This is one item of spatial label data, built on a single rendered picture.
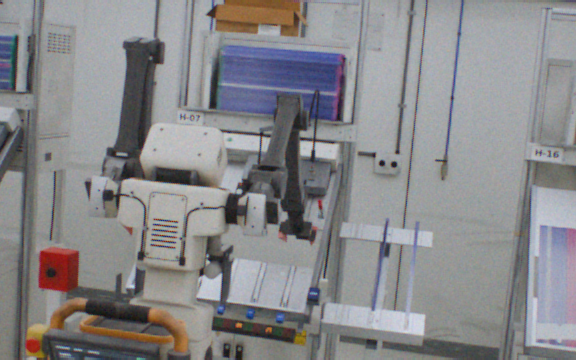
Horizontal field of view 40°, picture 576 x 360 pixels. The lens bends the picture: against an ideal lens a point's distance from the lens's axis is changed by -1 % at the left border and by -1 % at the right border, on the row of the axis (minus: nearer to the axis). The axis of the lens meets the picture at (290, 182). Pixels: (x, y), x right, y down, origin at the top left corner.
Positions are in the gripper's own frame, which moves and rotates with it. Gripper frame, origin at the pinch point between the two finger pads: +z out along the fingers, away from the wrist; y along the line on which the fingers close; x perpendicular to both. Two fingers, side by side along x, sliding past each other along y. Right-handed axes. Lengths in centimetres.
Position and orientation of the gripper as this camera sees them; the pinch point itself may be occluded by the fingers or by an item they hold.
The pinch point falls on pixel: (299, 241)
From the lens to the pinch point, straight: 303.4
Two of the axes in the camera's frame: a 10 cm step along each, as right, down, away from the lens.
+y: -9.7, -1.1, 2.0
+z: 0.9, 6.2, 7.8
